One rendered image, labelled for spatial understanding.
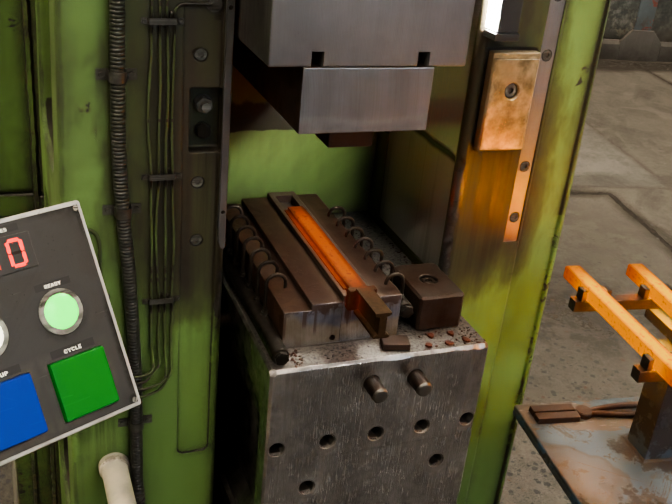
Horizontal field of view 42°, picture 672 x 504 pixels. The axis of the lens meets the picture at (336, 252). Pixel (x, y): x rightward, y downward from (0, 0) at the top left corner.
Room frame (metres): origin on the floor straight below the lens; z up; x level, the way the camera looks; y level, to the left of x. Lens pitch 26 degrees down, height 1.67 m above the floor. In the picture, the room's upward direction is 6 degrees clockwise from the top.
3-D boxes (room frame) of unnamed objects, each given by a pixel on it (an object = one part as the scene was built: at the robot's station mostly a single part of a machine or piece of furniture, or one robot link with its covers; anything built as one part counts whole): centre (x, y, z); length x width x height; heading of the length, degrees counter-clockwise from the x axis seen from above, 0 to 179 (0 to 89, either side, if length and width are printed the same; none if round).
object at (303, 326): (1.41, 0.06, 0.96); 0.42 x 0.20 x 0.09; 23
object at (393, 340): (1.22, -0.11, 0.92); 0.04 x 0.03 x 0.01; 100
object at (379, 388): (1.16, -0.09, 0.87); 0.04 x 0.03 x 0.03; 23
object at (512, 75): (1.46, -0.26, 1.27); 0.09 x 0.02 x 0.17; 113
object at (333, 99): (1.41, 0.06, 1.32); 0.42 x 0.20 x 0.10; 23
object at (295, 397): (1.44, 0.01, 0.69); 0.56 x 0.38 x 0.45; 23
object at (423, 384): (1.19, -0.16, 0.87); 0.04 x 0.03 x 0.03; 23
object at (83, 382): (0.91, 0.30, 1.01); 0.07 x 0.05 x 0.07; 138
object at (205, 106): (1.28, 0.22, 1.24); 0.03 x 0.03 x 0.07; 23
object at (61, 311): (0.94, 0.33, 1.09); 0.05 x 0.03 x 0.04; 113
